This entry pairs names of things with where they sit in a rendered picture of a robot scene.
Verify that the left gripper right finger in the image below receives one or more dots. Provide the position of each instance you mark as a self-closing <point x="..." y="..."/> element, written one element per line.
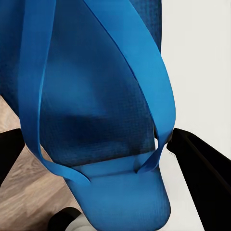
<point x="207" y="173"/>

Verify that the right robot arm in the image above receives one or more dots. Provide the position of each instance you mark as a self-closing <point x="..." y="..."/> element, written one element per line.
<point x="169" y="146"/>

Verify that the sandal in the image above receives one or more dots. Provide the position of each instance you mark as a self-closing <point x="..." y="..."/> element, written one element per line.
<point x="87" y="80"/>

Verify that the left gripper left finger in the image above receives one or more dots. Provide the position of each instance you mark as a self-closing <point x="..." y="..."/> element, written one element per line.
<point x="11" y="145"/>

